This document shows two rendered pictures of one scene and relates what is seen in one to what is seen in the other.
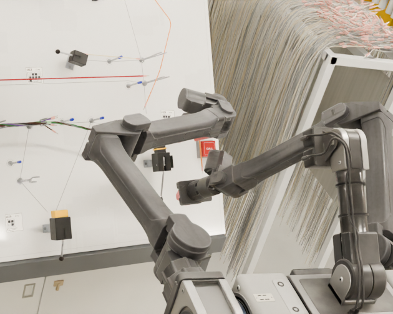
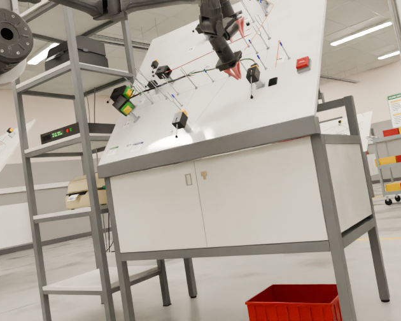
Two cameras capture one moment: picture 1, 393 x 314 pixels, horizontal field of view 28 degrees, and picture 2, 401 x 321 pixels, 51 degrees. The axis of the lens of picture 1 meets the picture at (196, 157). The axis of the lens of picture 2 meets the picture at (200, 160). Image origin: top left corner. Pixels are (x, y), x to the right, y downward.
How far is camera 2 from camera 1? 2.55 m
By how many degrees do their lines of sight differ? 76
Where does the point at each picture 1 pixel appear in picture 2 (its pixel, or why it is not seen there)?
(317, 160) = not seen: outside the picture
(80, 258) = (200, 144)
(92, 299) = (233, 191)
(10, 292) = (179, 180)
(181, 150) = (286, 72)
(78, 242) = (202, 135)
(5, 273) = (161, 156)
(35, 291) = (193, 181)
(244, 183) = (203, 11)
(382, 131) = not seen: outside the picture
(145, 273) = (266, 166)
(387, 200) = not seen: outside the picture
